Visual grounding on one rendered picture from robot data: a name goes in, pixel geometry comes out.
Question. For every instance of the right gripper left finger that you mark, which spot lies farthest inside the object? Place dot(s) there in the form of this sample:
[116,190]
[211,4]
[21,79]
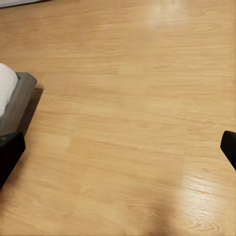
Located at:
[12,146]

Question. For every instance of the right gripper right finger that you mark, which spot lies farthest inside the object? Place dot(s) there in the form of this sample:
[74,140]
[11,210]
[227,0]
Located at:
[228,146]

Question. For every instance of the bed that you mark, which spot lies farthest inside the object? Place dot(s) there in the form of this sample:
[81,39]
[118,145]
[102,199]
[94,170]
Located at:
[16,89]

